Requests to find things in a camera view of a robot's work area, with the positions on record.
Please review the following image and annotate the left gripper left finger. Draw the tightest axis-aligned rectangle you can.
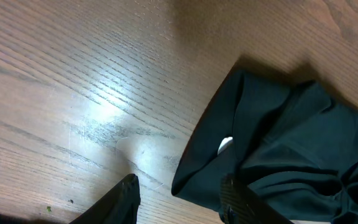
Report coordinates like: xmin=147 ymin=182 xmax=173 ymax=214
xmin=70 ymin=174 xmax=141 ymax=224

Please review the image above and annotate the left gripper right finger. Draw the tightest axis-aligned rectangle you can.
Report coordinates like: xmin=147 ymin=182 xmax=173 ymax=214
xmin=220 ymin=175 xmax=292 ymax=224

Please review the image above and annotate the black polo shirt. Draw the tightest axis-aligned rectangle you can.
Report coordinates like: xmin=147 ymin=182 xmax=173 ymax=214
xmin=172 ymin=70 xmax=358 ymax=223

